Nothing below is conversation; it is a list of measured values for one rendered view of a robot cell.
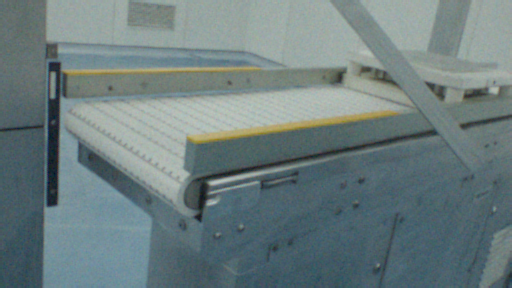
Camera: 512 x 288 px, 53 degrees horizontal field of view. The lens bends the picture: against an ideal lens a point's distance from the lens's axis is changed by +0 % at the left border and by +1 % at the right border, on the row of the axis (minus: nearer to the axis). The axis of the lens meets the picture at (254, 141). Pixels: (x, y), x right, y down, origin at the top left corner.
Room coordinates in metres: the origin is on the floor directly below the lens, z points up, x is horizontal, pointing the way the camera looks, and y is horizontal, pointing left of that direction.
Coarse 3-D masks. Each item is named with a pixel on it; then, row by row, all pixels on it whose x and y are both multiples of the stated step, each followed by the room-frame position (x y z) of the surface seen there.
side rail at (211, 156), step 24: (504, 96) 0.96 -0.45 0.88; (360, 120) 0.62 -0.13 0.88; (384, 120) 0.66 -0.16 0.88; (408, 120) 0.70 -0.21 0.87; (456, 120) 0.81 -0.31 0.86; (192, 144) 0.44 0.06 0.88; (216, 144) 0.46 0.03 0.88; (240, 144) 0.48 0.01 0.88; (264, 144) 0.50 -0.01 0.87; (288, 144) 0.53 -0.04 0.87; (312, 144) 0.56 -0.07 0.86; (336, 144) 0.59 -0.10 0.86; (192, 168) 0.44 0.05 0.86; (216, 168) 0.46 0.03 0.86
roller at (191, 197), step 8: (192, 184) 0.46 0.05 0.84; (200, 184) 0.46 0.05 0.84; (184, 192) 0.46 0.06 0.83; (192, 192) 0.45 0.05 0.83; (200, 192) 0.46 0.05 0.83; (184, 200) 0.46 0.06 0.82; (192, 200) 0.45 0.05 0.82; (200, 200) 0.46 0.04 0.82; (192, 208) 0.46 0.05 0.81; (200, 208) 0.46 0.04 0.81
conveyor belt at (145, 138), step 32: (192, 96) 0.76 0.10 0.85; (224, 96) 0.79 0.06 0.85; (256, 96) 0.82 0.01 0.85; (288, 96) 0.86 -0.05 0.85; (320, 96) 0.89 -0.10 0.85; (352, 96) 0.94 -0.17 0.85; (96, 128) 0.57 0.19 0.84; (128, 128) 0.56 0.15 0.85; (160, 128) 0.58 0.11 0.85; (192, 128) 0.60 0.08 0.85; (224, 128) 0.62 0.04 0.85; (128, 160) 0.51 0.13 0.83; (160, 160) 0.49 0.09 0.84; (160, 192) 0.47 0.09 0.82
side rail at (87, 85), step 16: (496, 64) 1.56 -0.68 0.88; (64, 80) 0.63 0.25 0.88; (80, 80) 0.64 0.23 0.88; (96, 80) 0.66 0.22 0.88; (112, 80) 0.67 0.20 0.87; (128, 80) 0.69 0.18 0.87; (144, 80) 0.71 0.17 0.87; (160, 80) 0.73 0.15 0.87; (176, 80) 0.75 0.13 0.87; (192, 80) 0.77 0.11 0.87; (208, 80) 0.79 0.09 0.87; (224, 80) 0.81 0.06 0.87; (240, 80) 0.84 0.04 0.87; (256, 80) 0.86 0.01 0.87; (272, 80) 0.89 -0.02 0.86; (288, 80) 0.92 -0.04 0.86; (304, 80) 0.95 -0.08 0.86; (320, 80) 0.99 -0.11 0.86; (336, 80) 1.02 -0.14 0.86; (64, 96) 0.63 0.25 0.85; (80, 96) 0.64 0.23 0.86; (96, 96) 0.66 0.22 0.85
